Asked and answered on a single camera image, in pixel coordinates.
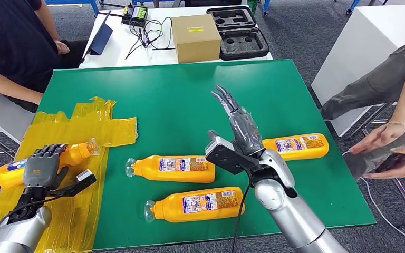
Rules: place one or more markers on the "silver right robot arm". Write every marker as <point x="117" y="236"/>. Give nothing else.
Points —
<point x="293" y="216"/>

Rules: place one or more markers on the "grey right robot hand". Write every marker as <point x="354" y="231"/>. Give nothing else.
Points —
<point x="246" y="132"/>

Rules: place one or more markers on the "person's right hand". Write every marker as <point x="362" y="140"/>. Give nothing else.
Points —
<point x="380" y="136"/>

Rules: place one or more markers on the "black foam case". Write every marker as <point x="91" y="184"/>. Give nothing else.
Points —
<point x="242" y="45"/>

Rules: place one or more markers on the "yellow plastic sheet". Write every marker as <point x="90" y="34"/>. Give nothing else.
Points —
<point x="83" y="125"/>

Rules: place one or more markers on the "person's left forearm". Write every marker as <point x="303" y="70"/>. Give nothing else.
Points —
<point x="48" y="21"/>

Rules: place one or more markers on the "green bin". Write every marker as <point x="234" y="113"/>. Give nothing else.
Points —
<point x="252" y="4"/>

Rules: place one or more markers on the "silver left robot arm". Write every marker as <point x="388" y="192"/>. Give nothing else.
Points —
<point x="17" y="230"/>

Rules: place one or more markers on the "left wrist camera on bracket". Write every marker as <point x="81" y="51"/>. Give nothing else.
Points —
<point x="83" y="179"/>

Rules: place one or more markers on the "person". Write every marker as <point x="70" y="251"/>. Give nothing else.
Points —
<point x="373" y="87"/>
<point x="10" y="42"/>

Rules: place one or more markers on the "white bench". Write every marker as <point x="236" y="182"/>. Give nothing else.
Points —
<point x="356" y="52"/>
<point x="0" y="113"/>

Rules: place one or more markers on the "dark blue tablet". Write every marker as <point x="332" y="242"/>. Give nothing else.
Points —
<point x="101" y="38"/>

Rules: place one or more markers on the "black object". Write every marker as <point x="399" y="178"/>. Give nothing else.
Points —
<point x="209" y="2"/>

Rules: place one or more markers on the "black phone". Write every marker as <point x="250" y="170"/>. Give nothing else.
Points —
<point x="393" y="162"/>

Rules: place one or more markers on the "black controller with green screen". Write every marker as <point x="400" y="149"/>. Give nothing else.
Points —
<point x="138" y="13"/>

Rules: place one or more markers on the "white table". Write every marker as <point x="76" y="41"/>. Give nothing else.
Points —
<point x="118" y="45"/>

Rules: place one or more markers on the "brown cardboard box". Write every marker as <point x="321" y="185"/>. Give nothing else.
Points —
<point x="195" y="38"/>

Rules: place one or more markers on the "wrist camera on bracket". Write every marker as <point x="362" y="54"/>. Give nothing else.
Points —
<point x="83" y="179"/>
<point x="223" y="157"/>

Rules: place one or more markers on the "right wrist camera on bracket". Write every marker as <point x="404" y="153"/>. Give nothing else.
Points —
<point x="223" y="157"/>

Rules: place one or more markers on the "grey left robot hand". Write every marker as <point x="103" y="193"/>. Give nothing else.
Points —
<point x="41" y="171"/>

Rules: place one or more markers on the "orange plastic bottle clear cap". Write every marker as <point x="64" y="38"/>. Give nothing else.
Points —
<point x="76" y="155"/>
<point x="293" y="152"/>
<point x="167" y="209"/>
<point x="174" y="174"/>

